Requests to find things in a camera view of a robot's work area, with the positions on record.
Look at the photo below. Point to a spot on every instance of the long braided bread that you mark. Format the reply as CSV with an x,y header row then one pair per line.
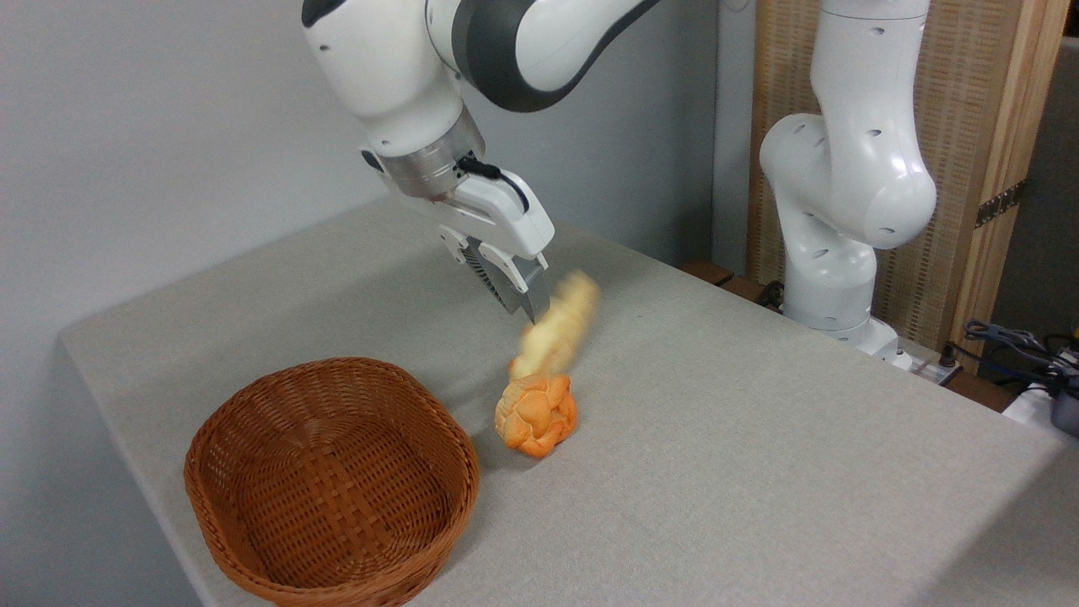
x,y
558,329

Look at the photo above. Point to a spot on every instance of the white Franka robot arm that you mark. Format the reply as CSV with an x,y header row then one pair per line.
x,y
388,67

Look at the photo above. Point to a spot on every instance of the round knotted bread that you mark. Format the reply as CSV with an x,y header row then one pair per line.
x,y
535,417

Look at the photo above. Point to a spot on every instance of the metal screen hinge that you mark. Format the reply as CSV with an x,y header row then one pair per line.
x,y
999,205

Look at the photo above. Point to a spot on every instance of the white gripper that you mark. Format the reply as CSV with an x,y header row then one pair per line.
x,y
506,215

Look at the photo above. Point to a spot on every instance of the wooden woven folding screen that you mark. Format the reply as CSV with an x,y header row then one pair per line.
x,y
969,101

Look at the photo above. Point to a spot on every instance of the brown wicker basket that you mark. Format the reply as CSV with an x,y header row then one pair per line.
x,y
278,472

